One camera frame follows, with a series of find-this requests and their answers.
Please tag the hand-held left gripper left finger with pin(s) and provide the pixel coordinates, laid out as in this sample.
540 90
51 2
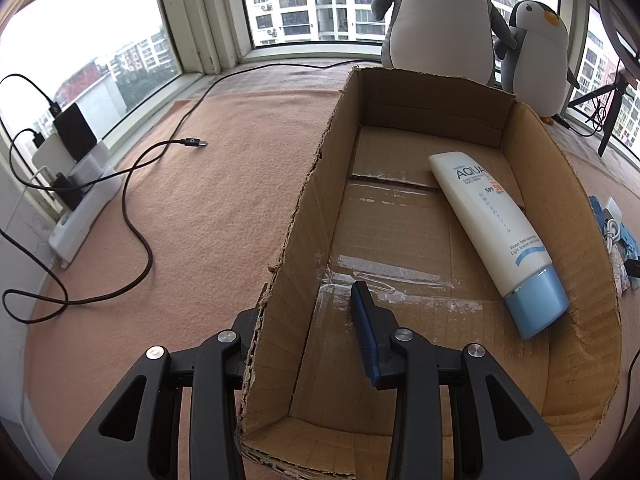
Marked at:
232 342

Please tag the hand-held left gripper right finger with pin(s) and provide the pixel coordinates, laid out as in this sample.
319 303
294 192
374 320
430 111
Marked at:
364 335

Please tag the cardboard box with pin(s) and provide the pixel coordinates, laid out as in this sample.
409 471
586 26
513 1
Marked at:
400 270

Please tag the white blue-capped sunscreen tube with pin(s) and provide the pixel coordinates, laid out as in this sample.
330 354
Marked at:
490 220

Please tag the white power strip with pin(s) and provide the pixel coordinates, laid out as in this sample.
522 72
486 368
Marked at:
87 210

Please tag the black plug adapter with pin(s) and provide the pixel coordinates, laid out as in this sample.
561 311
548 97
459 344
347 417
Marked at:
67 192

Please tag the white power bank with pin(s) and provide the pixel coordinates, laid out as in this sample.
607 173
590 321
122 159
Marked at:
52 157

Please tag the black power bank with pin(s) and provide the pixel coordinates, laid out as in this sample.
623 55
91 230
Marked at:
75 130

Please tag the small penguin plush toy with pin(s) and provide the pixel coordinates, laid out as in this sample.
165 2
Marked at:
535 60

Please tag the large penguin plush toy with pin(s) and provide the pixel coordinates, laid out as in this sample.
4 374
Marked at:
440 20

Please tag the black tripod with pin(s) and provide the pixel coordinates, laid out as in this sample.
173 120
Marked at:
612 105

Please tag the white USB wall charger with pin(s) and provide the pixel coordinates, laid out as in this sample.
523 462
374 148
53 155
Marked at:
612 210

